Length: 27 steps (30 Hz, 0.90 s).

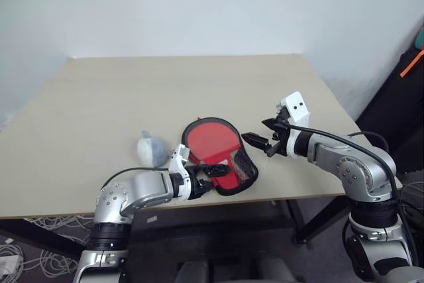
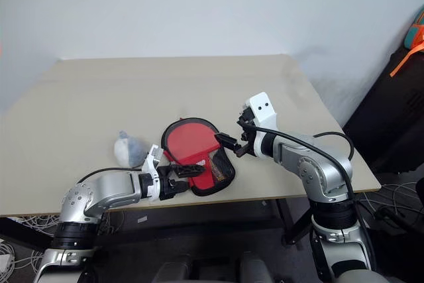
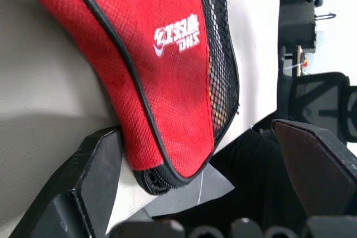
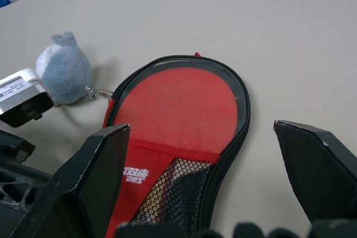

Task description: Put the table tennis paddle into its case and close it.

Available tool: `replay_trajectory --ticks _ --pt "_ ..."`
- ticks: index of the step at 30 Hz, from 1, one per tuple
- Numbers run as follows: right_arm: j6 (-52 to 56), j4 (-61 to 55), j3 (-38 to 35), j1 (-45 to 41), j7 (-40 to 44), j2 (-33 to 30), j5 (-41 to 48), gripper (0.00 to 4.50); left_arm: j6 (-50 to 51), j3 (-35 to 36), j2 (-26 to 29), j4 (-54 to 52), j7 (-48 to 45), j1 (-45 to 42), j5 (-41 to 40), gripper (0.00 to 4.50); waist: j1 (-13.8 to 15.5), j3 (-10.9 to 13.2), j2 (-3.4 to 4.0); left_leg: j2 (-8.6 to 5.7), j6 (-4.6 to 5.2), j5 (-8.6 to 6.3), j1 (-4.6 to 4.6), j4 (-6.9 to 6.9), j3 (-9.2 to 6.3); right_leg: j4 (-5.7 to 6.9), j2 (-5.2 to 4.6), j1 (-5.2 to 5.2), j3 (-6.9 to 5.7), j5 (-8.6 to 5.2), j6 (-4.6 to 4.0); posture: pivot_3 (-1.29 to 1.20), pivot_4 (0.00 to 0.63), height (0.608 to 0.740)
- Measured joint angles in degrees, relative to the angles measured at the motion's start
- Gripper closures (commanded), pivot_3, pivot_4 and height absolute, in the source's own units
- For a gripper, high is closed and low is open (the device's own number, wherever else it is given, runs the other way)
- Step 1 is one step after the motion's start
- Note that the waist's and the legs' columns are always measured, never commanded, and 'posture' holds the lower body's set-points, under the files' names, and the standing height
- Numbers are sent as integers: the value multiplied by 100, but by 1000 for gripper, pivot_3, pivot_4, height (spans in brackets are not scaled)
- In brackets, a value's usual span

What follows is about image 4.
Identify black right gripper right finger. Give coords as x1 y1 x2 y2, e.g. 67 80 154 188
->
273 119 357 225

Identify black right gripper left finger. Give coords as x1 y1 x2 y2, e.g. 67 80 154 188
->
11 123 132 238

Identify red and black paddle case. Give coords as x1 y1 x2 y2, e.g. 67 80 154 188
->
102 52 251 238

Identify grey-blue plush toy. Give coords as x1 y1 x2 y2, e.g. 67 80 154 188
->
35 31 93 106

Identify silver keychain chain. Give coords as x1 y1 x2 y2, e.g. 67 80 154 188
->
84 85 114 101

